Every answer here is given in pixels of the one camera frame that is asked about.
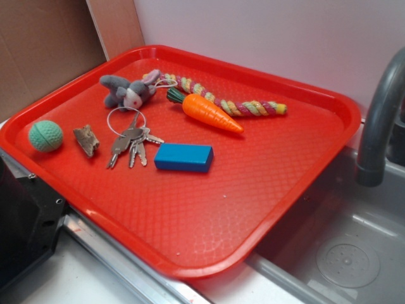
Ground red plastic tray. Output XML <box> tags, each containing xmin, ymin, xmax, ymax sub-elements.
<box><xmin>1</xmin><ymin>46</ymin><xmax>361</xmax><ymax>279</ymax></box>

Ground green dimpled ball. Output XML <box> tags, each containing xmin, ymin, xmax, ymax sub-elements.
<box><xmin>28</xmin><ymin>120</ymin><xmax>63</xmax><ymax>153</ymax></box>

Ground grey toy faucet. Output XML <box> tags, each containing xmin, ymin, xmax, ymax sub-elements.
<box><xmin>355</xmin><ymin>48</ymin><xmax>404</xmax><ymax>187</ymax></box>

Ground grey plush bunny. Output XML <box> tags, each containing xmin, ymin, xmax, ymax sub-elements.
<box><xmin>99</xmin><ymin>70</ymin><xmax>160</xmax><ymax>111</ymax></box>

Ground multicolour braided rope toy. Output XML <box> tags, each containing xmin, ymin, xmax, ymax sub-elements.
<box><xmin>152</xmin><ymin>72</ymin><xmax>287</xmax><ymax>117</ymax></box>

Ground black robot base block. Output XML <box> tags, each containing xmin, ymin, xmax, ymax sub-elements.
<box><xmin>1</xmin><ymin>160</ymin><xmax>66</xmax><ymax>291</ymax></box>

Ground brown wood chunk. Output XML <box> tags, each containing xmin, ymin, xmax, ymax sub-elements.
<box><xmin>73</xmin><ymin>124</ymin><xmax>100</xmax><ymax>158</ymax></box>

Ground blue rectangular block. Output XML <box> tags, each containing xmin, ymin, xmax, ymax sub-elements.
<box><xmin>154</xmin><ymin>143</ymin><xmax>214</xmax><ymax>173</ymax></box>

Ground silver keys on ring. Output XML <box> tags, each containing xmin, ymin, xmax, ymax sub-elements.
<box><xmin>106</xmin><ymin>107</ymin><xmax>165</xmax><ymax>169</ymax></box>

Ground grey plastic toy sink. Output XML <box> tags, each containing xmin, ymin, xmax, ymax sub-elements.
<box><xmin>191</xmin><ymin>135</ymin><xmax>404</xmax><ymax>303</ymax></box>

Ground brown cardboard panel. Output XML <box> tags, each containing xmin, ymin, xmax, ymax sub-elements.
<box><xmin>1</xmin><ymin>1</ymin><xmax>106</xmax><ymax>121</ymax></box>

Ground orange plastic toy carrot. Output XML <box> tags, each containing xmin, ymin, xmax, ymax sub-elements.
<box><xmin>166</xmin><ymin>87</ymin><xmax>244</xmax><ymax>134</ymax></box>

